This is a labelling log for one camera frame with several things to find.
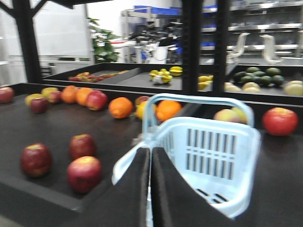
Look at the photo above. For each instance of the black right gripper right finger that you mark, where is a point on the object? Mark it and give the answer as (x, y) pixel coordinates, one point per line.
(174, 203)

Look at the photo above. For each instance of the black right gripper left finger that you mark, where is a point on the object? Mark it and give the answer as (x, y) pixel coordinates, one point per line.
(125, 204)

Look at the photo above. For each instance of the red apple yellow top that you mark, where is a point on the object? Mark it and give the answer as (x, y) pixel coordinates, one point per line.
(84, 174)

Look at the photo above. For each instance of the orange fruit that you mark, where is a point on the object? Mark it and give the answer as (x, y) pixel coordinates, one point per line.
(120, 107)
(68, 94)
(82, 95)
(167, 109)

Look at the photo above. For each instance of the pale peach fruit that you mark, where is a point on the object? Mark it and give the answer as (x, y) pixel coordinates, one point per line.
(226, 115)

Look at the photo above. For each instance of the red apple by oranges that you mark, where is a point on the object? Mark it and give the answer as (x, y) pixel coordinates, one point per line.
(96, 100)

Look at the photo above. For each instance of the white garlic bulb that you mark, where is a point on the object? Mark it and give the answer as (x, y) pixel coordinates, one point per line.
(157, 80)

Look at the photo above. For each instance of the small dark red apple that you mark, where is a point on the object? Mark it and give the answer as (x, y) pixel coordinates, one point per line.
(39, 105)

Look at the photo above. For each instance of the bright red apple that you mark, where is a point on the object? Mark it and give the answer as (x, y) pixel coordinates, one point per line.
(280, 121)

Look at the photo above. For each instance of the green potted plant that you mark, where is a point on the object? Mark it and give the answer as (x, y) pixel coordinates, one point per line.
(103, 50)

